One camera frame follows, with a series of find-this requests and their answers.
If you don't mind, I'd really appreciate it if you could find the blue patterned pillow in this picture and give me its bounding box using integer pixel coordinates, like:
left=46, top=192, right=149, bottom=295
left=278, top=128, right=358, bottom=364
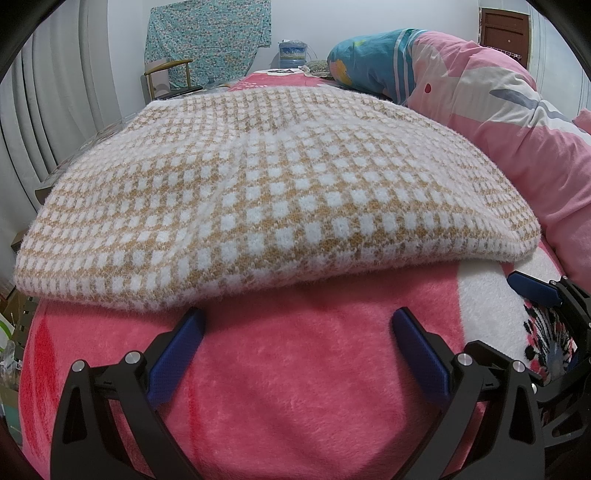
left=328, top=28, right=428, bottom=100

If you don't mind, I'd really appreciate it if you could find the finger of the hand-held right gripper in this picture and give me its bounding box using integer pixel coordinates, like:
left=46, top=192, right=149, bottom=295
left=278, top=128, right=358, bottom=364
left=507, top=271, right=591, bottom=337
left=466, top=340, right=591, bottom=439

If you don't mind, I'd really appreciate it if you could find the wooden chair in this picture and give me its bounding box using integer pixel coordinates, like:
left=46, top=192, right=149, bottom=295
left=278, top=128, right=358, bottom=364
left=142, top=58, right=204, bottom=101

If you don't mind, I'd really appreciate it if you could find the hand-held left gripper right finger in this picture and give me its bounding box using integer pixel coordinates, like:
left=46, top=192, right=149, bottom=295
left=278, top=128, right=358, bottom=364
left=392, top=307, right=548, bottom=480

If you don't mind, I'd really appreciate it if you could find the pink fleece blanket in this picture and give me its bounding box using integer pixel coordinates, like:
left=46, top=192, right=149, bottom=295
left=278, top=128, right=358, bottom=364
left=18, top=68, right=578, bottom=480

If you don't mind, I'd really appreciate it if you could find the beige white checked knit cardigan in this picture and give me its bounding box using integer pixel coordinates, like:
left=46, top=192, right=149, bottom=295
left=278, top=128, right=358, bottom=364
left=14, top=87, right=542, bottom=312

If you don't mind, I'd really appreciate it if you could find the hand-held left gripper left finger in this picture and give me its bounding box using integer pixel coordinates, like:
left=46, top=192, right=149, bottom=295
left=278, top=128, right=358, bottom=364
left=50, top=307, right=206, bottom=480

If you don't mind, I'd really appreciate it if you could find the teal floral hanging cloth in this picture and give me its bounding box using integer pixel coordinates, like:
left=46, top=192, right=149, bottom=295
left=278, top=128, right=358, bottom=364
left=144, top=0, right=272, bottom=88

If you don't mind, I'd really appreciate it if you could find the pink white quilt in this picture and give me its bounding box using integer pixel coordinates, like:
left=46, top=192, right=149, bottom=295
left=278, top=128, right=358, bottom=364
left=409, top=31, right=591, bottom=287

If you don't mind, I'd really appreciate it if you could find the brown door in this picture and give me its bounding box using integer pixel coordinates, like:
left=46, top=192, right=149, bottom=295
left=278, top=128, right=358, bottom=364
left=479, top=8, right=531, bottom=65

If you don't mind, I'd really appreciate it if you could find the white wall hook rack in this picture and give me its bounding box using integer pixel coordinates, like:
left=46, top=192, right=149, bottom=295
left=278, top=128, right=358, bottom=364
left=485, top=45, right=522, bottom=61

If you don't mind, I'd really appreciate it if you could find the grey metal rack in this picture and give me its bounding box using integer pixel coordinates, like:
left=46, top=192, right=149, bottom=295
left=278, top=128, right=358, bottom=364
left=7, top=291, right=38, bottom=365

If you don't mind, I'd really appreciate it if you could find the blue water bottle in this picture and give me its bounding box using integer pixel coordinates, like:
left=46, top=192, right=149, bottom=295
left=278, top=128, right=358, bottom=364
left=278, top=41, right=309, bottom=70

